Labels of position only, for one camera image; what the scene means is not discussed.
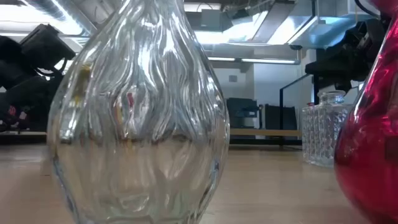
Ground clear wavy glass vase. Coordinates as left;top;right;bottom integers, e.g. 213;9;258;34
46;0;231;224

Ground black printer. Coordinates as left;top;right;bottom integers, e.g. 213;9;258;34
226;97;259;129

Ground black box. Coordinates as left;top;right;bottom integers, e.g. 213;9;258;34
263;104;299;131

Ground ceiling light tube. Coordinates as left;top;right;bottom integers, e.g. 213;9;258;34
207;57;297;65

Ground silver corrugated ventilation duct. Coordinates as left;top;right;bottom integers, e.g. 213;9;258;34
23;0;97;37

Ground red ribbed round glass vase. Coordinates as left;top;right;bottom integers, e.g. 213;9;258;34
334;0;398;224

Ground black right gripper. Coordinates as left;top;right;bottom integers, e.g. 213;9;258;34
305;51;371;93

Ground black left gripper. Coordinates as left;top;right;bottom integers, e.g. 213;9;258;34
19;24;76;70

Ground clear square textured glass vase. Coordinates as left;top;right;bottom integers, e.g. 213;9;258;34
302;90;354;168

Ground grey ceiling box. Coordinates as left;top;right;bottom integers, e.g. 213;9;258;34
200;8;225;31

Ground large silver duct hood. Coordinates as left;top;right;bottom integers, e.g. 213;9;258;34
251;0;382;50

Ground wooden shelf black metal frame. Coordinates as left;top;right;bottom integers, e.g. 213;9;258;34
229;73;320;149

